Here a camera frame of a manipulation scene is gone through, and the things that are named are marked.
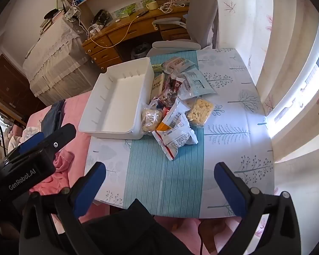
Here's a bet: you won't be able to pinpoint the white cable bundle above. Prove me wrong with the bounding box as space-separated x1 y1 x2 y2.
159 1 189 14

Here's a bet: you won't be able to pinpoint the clear yellow puffs packet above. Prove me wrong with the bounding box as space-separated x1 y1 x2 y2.
185 97 214 128

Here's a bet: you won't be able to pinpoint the dark wooden cabinet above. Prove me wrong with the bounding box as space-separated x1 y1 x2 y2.
0 54 46 128

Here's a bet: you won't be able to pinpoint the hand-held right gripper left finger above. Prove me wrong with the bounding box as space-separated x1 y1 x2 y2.
19 162 107 255

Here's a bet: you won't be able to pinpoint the white floral curtain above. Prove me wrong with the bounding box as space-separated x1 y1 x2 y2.
211 0 319 245

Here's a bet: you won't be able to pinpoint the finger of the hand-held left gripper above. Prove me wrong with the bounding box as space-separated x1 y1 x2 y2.
40 123 77 153
1 132 46 166

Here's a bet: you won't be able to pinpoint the wastebasket with bag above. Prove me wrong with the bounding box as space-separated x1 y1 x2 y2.
130 42 149 59

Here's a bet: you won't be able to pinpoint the pink fleece garment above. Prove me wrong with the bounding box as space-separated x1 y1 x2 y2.
29 149 75 194

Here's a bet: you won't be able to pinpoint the white lace cover cloth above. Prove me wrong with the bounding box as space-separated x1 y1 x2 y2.
23 14 93 105

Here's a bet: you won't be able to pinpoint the clear nut bar packet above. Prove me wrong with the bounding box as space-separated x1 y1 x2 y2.
159 90 180 109

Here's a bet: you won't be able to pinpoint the white patterned cloth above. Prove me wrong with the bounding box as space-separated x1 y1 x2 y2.
7 126 40 149

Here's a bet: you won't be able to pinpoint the black floral pouch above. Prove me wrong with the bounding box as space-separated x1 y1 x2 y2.
92 9 113 27

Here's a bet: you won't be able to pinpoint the clear brown bread packet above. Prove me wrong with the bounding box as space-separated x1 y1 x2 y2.
162 57 196 73

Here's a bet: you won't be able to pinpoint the grey office chair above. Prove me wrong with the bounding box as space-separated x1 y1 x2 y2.
146 0 220 57

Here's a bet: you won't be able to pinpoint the wooden desk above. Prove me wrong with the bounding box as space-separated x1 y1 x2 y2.
82 4 192 71

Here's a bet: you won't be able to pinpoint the tree print tablecloth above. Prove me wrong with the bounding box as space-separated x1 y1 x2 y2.
84 48 275 219

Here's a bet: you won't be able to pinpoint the white plastic bin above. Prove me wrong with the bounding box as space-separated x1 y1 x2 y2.
78 57 155 141

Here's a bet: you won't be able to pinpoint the tan biscuit packet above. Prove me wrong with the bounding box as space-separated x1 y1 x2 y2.
150 74 165 103

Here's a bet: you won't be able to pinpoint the black pants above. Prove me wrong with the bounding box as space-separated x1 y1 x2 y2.
82 199 200 255

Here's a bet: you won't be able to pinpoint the white packet red stripe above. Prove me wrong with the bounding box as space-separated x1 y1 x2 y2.
152 127 198 161

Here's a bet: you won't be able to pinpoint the white power strip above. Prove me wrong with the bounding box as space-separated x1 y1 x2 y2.
89 24 104 35

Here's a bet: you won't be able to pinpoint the window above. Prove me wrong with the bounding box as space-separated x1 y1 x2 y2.
266 16 319 139

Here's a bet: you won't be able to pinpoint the cream charging cable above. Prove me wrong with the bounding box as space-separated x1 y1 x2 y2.
89 13 144 48

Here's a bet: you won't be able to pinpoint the blue jeans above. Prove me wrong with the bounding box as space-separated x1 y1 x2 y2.
41 99 66 139

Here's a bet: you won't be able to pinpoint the clear beige puffs packet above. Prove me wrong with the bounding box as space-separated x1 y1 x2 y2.
141 106 163 135

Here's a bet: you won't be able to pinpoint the light blue snack packet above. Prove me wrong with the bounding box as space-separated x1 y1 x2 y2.
177 68 217 101

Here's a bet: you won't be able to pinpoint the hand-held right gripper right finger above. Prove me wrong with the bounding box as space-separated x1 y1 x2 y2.
214 162 301 255

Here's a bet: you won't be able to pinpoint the red-top dark snack packet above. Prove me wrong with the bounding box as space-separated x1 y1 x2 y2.
166 74 187 93

